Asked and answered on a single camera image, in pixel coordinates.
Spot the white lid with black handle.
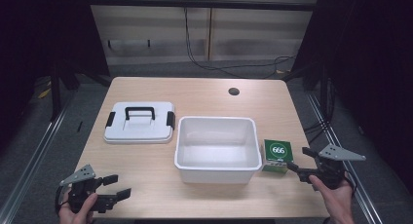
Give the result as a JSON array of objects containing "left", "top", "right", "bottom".
[{"left": 103, "top": 100, "right": 176, "bottom": 145}]

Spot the metal floor rail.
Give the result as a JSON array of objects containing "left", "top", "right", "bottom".
[
  {"left": 0, "top": 96, "right": 76, "bottom": 224},
  {"left": 306, "top": 93, "right": 386, "bottom": 224}
]

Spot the black cable on floor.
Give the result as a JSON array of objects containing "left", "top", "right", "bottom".
[{"left": 183, "top": 7, "right": 297, "bottom": 80}]

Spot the black horizontal frame bar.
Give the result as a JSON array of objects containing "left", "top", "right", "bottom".
[{"left": 87, "top": 0, "right": 321, "bottom": 13}]

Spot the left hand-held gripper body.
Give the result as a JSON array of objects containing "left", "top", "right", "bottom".
[{"left": 59, "top": 164, "right": 115, "bottom": 215}]

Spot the white plastic storage bin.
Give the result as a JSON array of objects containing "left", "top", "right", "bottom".
[{"left": 173, "top": 115, "right": 264, "bottom": 185}]

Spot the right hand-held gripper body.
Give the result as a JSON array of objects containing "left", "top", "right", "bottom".
[{"left": 296, "top": 143, "right": 367, "bottom": 191}]

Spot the black cable bundle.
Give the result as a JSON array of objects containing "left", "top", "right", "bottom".
[{"left": 302, "top": 118, "right": 329, "bottom": 145}]

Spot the person's right hand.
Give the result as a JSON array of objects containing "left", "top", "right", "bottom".
[{"left": 308, "top": 173, "right": 356, "bottom": 218}]

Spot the yellow tape strip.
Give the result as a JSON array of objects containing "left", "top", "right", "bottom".
[{"left": 37, "top": 87, "right": 53, "bottom": 99}]

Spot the left hand-held gripper cable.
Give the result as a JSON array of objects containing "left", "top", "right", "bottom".
[{"left": 54, "top": 184, "right": 70, "bottom": 216}]

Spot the green cardboard box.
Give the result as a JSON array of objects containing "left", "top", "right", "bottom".
[{"left": 261, "top": 138, "right": 294, "bottom": 174}]

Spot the black curtain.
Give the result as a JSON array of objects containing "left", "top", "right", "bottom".
[
  {"left": 0, "top": 0, "right": 111, "bottom": 147},
  {"left": 282, "top": 0, "right": 413, "bottom": 193}
]

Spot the person's left hand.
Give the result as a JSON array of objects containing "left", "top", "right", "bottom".
[{"left": 57, "top": 191, "right": 98, "bottom": 224}]

